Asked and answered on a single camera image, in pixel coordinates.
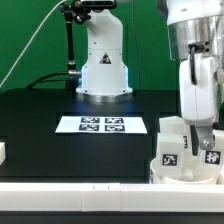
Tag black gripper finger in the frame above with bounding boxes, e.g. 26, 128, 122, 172
196, 126, 214, 150

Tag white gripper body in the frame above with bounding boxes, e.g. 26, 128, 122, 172
179, 54, 223, 126

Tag white round stool seat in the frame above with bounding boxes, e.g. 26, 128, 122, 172
149, 158, 217, 184

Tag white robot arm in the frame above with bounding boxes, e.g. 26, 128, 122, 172
77, 0, 224, 150

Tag paper sheet with tags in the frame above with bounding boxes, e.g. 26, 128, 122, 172
55, 116, 147, 134

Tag white block at left edge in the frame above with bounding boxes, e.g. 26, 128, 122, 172
0, 142, 6, 165

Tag white front fence rail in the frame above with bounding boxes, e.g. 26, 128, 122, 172
0, 183, 224, 212

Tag black cables on table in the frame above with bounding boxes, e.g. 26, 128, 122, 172
25, 71, 78, 90

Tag black camera stand pole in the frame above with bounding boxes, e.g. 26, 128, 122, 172
59, 0, 118, 92

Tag white cable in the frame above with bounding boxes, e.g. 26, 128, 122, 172
0, 0, 68, 89

